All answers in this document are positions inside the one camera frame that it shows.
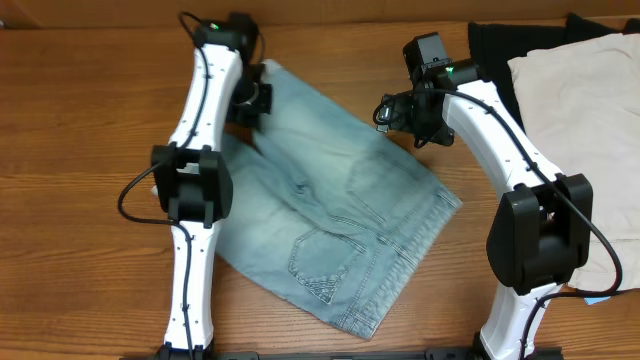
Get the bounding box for light blue denim shorts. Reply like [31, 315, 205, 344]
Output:
[216, 60, 461, 339]

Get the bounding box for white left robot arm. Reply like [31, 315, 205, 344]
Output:
[151, 13, 272, 359]

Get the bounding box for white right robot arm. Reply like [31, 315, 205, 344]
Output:
[373, 56, 593, 359]

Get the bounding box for black cloth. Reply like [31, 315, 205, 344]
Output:
[468, 14, 639, 140]

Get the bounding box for beige folded garment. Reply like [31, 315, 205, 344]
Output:
[508, 34, 639, 290]

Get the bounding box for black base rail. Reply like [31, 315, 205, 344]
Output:
[119, 347, 565, 360]

